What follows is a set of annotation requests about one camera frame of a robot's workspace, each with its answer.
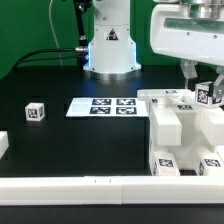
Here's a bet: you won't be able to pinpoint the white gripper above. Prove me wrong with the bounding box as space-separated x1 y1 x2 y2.
150 0 224 100

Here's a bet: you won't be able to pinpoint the white chair seat frame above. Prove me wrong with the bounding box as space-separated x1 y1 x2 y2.
149 109 224 169

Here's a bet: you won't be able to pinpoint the small white tagged block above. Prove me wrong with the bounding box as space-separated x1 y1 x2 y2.
25 103 45 121

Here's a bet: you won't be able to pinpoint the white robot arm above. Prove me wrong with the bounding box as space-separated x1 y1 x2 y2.
150 0 224 107

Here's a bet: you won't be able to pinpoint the black cables at base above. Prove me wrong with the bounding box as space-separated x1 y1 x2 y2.
11 0 90 72

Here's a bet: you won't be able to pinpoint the white front barrier rail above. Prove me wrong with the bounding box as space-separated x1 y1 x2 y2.
0 176 224 205

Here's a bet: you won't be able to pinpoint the white sheet with tags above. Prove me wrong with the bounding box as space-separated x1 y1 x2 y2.
66 98 148 117

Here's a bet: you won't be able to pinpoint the white chair back assembly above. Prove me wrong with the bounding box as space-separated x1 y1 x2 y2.
137 89 224 146

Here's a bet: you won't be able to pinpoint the white tagged cube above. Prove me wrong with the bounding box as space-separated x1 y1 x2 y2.
195 81 224 108

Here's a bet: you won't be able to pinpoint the white part at left edge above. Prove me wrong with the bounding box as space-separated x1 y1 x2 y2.
0 131 9 159

